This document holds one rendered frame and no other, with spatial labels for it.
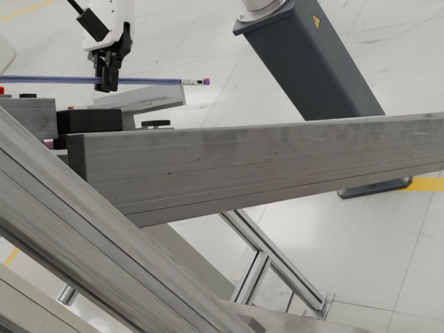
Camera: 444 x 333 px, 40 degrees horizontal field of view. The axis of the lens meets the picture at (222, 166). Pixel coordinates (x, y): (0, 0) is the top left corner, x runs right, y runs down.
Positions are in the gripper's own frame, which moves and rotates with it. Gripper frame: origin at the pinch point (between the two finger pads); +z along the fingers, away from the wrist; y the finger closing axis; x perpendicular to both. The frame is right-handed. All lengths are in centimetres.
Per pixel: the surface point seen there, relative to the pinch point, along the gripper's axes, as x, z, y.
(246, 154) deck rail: -28, 17, 60
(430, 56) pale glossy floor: 141, -37, -7
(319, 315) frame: 84, 51, -10
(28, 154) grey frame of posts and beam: -48, 20, 64
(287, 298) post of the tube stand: 85, 48, -23
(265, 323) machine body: 18, 40, 25
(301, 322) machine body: 18, 39, 32
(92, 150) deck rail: -41, 19, 60
